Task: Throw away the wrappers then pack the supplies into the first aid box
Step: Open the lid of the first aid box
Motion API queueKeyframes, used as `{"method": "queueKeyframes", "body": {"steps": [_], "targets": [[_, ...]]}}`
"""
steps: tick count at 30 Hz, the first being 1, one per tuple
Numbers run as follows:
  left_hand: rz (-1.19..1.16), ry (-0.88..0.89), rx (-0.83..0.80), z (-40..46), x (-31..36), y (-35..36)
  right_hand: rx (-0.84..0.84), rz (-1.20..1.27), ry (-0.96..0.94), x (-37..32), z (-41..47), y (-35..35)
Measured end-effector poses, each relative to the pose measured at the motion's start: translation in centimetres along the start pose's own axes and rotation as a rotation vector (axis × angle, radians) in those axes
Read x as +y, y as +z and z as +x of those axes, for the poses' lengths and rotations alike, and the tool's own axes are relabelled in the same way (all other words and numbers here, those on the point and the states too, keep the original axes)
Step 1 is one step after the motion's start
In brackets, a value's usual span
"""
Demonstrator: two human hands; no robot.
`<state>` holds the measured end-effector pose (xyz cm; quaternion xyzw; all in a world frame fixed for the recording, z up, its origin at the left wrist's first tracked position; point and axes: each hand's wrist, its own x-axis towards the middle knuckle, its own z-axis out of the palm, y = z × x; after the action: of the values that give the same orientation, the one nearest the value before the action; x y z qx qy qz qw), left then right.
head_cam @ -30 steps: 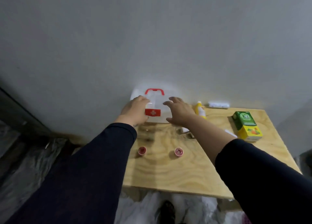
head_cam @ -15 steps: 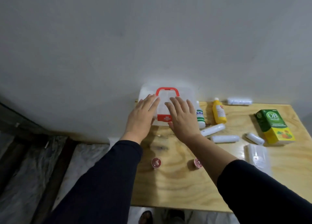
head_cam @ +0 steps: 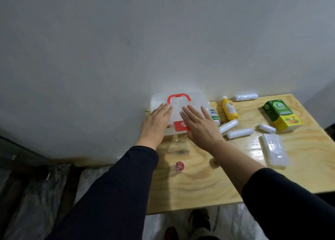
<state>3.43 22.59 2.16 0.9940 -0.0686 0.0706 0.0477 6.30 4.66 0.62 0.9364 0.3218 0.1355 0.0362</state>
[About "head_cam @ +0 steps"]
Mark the person's left little finger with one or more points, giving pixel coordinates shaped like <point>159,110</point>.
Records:
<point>152,114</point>

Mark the person's left hand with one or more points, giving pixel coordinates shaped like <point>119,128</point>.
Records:
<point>153,128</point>

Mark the clear plastic wrapped pack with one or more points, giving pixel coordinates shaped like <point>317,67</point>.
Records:
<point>274,149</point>

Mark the plastic floor sheet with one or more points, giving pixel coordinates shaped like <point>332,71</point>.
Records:
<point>31,203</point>

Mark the person's left forearm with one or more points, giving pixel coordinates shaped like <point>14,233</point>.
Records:
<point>115,195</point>

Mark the person's dark shoe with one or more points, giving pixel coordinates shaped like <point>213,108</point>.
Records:
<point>170,234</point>
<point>201,219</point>

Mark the white bandage roll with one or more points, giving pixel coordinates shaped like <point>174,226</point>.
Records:
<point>239,133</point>
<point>246,96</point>
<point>228,126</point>
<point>267,128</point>

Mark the person's right middle finger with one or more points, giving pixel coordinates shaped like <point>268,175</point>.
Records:
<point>192,113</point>

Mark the yellow bottle with white cap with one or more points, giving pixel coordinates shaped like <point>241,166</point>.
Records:
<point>229,109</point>

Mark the person's right little finger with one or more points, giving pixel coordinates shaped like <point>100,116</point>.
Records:
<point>213,121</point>

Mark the white bottle with green label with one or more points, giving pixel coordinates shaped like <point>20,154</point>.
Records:
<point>215,116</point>

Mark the person's right hand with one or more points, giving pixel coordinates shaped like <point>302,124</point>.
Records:
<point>204,132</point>

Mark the person's right forearm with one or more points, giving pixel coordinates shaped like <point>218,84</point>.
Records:
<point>267,192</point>

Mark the translucent first aid box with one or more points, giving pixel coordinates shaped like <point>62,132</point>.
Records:
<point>180,101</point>

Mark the person's right thumb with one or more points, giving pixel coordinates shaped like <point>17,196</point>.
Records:
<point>190,135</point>

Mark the person's left middle finger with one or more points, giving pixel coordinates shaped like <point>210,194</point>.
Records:
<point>165,108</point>

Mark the green and yellow carton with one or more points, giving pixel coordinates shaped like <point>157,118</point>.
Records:
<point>281,114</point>

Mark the small red tape roll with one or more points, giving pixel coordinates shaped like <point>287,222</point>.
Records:
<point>179,166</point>

